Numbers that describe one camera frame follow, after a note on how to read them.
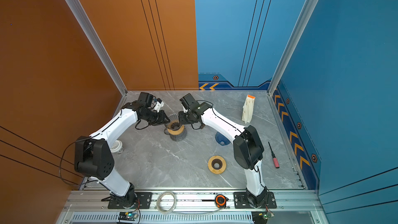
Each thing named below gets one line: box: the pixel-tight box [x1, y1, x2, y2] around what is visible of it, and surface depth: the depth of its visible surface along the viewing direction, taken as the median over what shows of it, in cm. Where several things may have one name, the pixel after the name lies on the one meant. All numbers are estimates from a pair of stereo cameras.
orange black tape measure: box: [215, 193, 230, 209], surface depth 72 cm
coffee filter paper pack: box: [241, 94, 256, 124], surface depth 102 cm
